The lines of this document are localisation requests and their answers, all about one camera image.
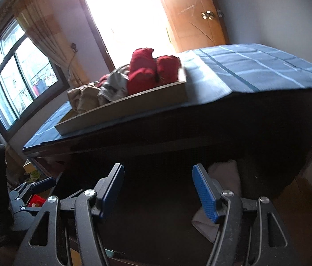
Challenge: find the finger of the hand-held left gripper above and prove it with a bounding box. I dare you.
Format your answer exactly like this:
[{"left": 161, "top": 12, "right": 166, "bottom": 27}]
[
  {"left": 9, "top": 198, "right": 44, "bottom": 217},
  {"left": 10, "top": 177, "right": 57, "bottom": 200}
]

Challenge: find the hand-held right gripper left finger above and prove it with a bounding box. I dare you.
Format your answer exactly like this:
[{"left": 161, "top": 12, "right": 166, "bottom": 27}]
[{"left": 13, "top": 163, "right": 125, "bottom": 266}]

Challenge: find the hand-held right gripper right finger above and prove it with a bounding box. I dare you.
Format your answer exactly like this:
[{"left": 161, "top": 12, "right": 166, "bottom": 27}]
[{"left": 192, "top": 163, "right": 302, "bottom": 266}]

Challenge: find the dark wooden drawer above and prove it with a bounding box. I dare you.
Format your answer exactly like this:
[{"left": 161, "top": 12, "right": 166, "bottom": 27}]
[{"left": 52, "top": 158, "right": 246, "bottom": 266}]

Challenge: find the cardboard tray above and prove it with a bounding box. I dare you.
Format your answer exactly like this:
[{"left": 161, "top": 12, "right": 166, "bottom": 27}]
[{"left": 54, "top": 66, "right": 189, "bottom": 136}]

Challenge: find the beige underwear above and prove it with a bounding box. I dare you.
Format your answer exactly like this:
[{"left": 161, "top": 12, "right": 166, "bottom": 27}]
[{"left": 67, "top": 82, "right": 102, "bottom": 114}]

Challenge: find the bright red underwear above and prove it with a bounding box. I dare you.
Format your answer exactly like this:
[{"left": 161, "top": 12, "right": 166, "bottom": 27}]
[{"left": 126, "top": 48, "right": 158, "bottom": 95}]

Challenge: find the green plastic bag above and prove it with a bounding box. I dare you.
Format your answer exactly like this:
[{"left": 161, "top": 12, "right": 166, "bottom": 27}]
[{"left": 27, "top": 170, "right": 44, "bottom": 182}]

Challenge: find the small red box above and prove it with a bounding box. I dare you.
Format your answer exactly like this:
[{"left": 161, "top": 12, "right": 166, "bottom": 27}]
[{"left": 28, "top": 195, "right": 46, "bottom": 208}]

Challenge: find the small cardboard box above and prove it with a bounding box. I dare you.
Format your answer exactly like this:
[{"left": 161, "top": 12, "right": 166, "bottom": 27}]
[{"left": 23, "top": 159, "right": 35, "bottom": 174}]

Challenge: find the pale pink folded garment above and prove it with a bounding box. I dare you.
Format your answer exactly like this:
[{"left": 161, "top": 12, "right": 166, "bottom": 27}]
[{"left": 191, "top": 160, "right": 242, "bottom": 242}]

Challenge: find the dark wooden desk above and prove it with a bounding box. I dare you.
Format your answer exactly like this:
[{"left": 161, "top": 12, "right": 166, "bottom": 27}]
[{"left": 23, "top": 89, "right": 312, "bottom": 200}]

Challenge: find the sliding window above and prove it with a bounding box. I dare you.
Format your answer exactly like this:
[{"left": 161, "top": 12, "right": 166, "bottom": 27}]
[{"left": 0, "top": 17, "right": 65, "bottom": 132}]

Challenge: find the blue checked tablecloth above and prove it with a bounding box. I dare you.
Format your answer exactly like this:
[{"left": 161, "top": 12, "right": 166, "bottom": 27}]
[{"left": 23, "top": 43, "right": 312, "bottom": 150}]

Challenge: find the beige curtain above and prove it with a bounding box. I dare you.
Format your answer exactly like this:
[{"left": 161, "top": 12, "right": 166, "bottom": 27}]
[{"left": 12, "top": 0, "right": 90, "bottom": 86}]

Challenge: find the wooden door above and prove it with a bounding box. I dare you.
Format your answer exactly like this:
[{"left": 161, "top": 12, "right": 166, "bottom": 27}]
[{"left": 160, "top": 0, "right": 228, "bottom": 53}]

